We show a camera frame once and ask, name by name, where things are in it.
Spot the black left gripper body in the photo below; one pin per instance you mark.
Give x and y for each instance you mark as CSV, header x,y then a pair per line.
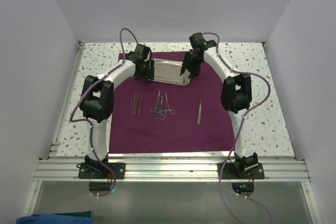
x,y
147,72

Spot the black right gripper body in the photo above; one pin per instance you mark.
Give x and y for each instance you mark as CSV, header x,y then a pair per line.
x,y
193,64

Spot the stainless steel instrument tray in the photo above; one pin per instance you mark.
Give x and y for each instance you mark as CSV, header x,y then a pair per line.
x,y
169,72

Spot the steel tweezers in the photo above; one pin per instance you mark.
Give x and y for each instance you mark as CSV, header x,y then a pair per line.
x,y
136,102
140,103
132,104

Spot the steel clamp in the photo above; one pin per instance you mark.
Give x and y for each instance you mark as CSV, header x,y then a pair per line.
x,y
154,108

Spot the purple surgical cloth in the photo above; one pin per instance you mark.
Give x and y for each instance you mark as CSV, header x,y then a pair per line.
x,y
176,133

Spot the steel forceps with ring handles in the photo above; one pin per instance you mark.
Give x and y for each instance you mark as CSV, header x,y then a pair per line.
x,y
167,106

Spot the steel scissors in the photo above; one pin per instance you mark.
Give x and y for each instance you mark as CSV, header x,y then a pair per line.
x,y
159,111

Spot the steel scalpel handle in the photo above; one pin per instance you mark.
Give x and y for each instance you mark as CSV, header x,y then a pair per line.
x,y
199,113

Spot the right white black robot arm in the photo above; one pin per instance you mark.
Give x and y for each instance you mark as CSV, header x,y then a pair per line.
x,y
236,96

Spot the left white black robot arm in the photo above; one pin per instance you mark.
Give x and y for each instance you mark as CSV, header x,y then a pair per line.
x,y
97,98

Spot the green cloth piece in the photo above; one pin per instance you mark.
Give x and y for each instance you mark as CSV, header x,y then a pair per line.
x,y
86,214

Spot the blue cloth bundle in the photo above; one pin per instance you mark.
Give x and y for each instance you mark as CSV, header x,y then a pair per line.
x,y
57,219

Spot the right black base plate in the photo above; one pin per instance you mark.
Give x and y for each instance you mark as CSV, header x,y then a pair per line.
x,y
230,171

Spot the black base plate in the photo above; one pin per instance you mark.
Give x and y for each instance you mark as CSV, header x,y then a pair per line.
x,y
230,171
88,172

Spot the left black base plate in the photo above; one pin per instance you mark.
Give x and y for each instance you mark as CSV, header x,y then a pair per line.
x,y
88,172

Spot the aluminium left side rail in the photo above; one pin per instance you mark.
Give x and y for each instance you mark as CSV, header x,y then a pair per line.
x,y
56,139

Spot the aluminium front rail frame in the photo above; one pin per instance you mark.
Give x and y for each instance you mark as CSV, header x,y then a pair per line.
x,y
172,167

